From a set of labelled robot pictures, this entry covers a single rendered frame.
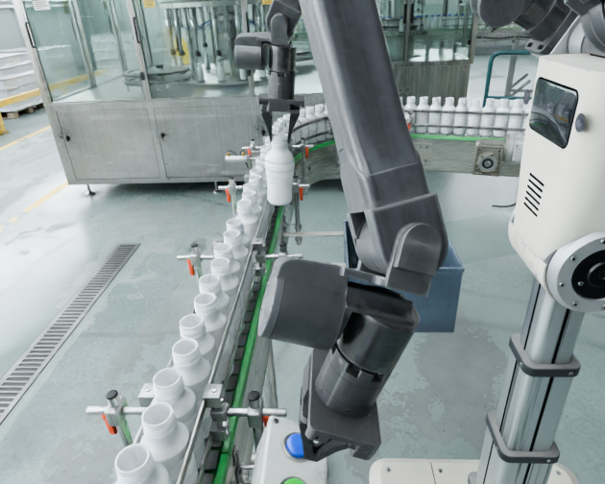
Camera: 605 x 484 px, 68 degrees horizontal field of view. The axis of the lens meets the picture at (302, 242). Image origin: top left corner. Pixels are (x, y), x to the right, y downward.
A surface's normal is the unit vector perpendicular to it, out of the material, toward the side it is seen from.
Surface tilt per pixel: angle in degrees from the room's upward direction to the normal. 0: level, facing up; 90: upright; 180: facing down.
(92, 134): 90
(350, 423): 20
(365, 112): 64
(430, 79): 90
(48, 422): 0
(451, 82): 90
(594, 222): 101
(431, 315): 90
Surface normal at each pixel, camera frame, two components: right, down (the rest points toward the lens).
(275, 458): 0.30, -0.84
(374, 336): -0.31, 0.37
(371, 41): 0.24, 0.01
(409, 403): -0.04, -0.88
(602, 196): -0.04, 0.62
